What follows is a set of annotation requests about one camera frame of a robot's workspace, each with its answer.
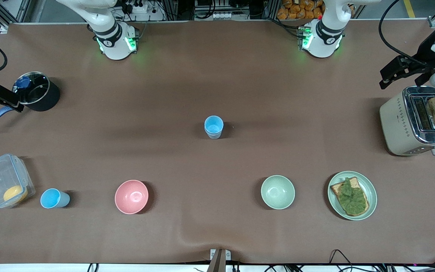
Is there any glass lid blue knob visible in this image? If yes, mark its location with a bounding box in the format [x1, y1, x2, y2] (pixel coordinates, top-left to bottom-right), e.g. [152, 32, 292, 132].
[12, 72, 49, 105]

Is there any beige chrome toaster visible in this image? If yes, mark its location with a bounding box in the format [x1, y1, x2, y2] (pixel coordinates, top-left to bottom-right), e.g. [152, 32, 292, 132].
[379, 86, 435, 156]

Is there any yellow round food piece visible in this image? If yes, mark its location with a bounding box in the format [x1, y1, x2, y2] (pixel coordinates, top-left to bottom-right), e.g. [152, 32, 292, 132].
[3, 185, 28, 202]

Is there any orange packaged snacks pile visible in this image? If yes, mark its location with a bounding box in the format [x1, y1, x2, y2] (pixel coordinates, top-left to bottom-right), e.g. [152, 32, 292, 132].
[277, 0, 325, 20]

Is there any pale green plate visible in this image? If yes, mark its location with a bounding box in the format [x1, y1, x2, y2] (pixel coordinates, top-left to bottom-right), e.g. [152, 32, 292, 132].
[328, 171, 378, 221]

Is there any toast slice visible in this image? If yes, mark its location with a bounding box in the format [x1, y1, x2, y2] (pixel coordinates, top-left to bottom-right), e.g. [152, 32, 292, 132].
[331, 176, 370, 217]

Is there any green lettuce leaf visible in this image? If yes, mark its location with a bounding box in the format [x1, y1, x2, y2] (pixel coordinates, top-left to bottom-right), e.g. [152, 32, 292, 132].
[339, 178, 367, 215]

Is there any pink bowl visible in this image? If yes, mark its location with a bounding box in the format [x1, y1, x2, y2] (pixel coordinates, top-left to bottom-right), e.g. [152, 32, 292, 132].
[114, 180, 149, 215]

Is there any white power strip with plugs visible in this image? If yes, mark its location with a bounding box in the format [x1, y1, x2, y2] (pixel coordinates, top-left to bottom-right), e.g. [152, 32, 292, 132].
[121, 0, 151, 15]

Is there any pale green bowl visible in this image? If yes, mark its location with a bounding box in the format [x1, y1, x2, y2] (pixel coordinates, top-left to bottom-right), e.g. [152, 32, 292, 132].
[261, 175, 296, 210]

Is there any brown table cover mat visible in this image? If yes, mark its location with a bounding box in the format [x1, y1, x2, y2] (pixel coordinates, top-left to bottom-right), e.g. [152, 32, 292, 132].
[0, 20, 435, 265]

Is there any black pot blue handle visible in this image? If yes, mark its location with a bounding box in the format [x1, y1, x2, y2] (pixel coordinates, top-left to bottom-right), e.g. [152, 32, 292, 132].
[0, 71, 61, 130]

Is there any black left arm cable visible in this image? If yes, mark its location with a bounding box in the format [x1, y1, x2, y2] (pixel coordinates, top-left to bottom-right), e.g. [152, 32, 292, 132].
[378, 0, 424, 65]

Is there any black looped cable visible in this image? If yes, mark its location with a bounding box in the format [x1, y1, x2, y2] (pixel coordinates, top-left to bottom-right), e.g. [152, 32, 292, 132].
[329, 249, 354, 272]

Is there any metal mount bracket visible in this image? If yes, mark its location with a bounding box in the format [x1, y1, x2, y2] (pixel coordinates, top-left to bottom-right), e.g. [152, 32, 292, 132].
[209, 248, 232, 272]

